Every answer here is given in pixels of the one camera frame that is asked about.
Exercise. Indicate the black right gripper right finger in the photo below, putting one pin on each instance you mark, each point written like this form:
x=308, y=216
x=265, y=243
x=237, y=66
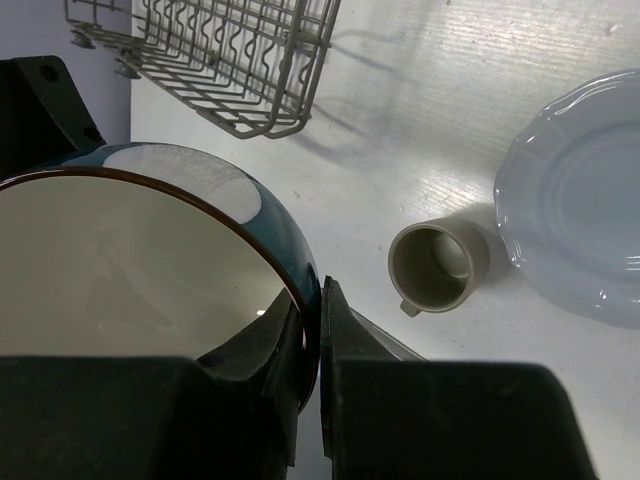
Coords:
x=388, y=418

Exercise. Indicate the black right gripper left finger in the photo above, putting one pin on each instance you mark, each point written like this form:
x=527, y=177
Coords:
x=230, y=414

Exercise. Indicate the beige ceramic mug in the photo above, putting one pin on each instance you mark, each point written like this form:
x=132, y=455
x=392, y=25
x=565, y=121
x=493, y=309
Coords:
x=436, y=265

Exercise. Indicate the teal and cream bowl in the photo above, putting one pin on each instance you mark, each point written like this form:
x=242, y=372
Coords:
x=147, y=249

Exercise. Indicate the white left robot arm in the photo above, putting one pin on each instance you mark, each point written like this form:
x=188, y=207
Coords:
x=43, y=116

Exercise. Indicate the light blue scalloped plate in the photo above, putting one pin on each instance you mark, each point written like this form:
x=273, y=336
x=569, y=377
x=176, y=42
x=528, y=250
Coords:
x=566, y=200

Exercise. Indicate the grey wire dish rack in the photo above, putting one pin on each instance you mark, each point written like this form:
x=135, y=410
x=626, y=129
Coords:
x=251, y=68

